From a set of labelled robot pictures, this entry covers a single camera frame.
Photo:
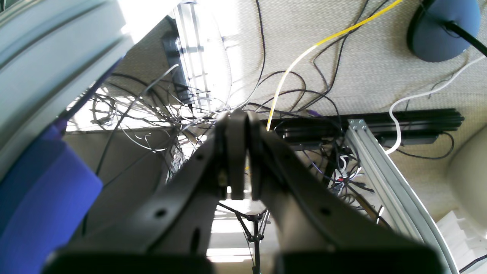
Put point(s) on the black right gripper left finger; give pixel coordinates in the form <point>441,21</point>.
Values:
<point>178,218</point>

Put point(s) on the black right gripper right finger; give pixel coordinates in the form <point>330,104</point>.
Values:
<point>309,217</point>

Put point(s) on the black tripod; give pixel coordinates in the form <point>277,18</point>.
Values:
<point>254,226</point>

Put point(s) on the blue cloth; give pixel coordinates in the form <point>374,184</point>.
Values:
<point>45,195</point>

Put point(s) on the blue round lamp base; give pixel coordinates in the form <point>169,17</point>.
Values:
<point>441,30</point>

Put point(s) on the silver aluminium frame profile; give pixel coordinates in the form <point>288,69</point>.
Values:
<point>408,215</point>

